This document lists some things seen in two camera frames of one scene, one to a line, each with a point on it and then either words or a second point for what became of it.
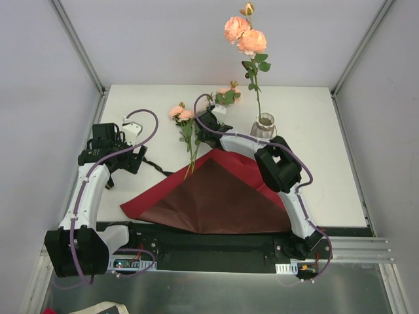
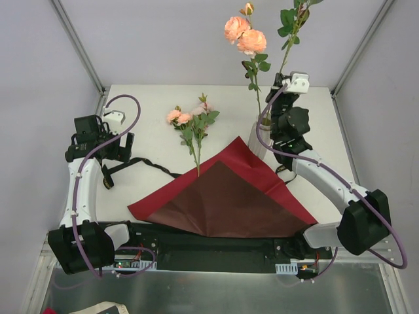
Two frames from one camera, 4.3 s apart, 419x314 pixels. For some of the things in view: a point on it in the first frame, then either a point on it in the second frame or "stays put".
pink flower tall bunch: [228, 95] -> [203, 116]
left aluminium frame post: [78, 45] stays put
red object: [48, 311] stays put
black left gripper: [136, 158] -> [121, 149]
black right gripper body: [207, 121] -> [279, 90]
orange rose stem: [239, 30] stays put
